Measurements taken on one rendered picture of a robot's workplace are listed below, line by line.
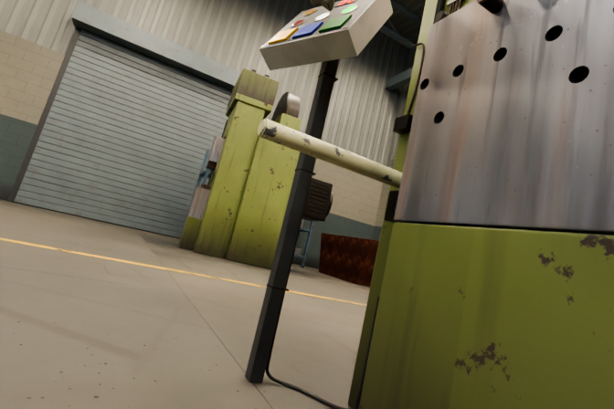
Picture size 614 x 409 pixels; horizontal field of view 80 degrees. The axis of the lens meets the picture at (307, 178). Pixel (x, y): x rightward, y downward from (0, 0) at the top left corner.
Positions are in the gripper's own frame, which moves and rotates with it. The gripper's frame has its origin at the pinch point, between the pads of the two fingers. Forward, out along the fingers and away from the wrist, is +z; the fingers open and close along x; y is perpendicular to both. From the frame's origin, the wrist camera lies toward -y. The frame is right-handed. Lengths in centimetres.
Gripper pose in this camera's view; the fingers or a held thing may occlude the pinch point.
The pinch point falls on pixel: (330, 5)
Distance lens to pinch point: 112.7
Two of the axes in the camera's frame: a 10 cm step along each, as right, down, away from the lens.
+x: 7.8, 0.6, -6.2
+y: -4.9, 6.8, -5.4
